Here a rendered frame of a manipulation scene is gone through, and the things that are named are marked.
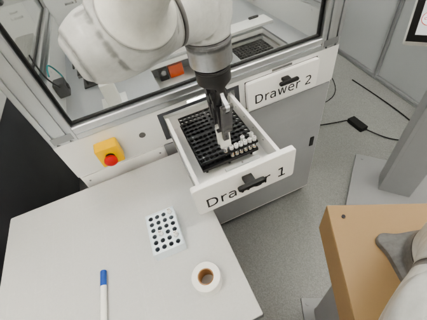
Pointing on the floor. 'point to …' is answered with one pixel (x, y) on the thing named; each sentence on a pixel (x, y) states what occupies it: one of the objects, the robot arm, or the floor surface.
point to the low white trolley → (121, 255)
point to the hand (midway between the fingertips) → (223, 135)
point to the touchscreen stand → (394, 169)
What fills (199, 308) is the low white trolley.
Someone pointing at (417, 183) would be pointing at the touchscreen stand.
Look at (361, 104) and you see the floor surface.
